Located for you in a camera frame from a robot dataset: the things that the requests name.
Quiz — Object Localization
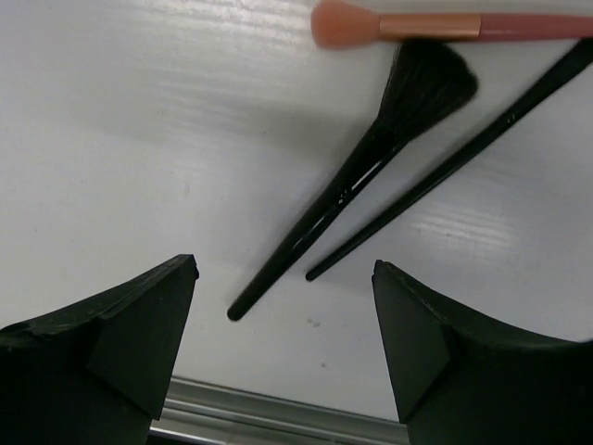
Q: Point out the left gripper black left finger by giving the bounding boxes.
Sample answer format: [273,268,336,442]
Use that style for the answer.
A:
[1,254,199,444]

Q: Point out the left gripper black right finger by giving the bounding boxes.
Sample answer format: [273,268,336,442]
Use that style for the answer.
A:
[372,261,592,444]

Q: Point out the black fan makeup brush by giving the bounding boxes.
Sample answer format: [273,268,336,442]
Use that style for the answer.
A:
[227,39,478,322]

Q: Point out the thin black makeup brush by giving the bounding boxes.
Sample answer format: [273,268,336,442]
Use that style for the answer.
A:
[305,38,592,282]

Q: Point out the salmon makeup spatula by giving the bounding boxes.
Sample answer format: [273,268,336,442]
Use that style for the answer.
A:
[310,1,592,49]

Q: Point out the aluminium rail frame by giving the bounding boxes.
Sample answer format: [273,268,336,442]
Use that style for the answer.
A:
[148,377,409,444]

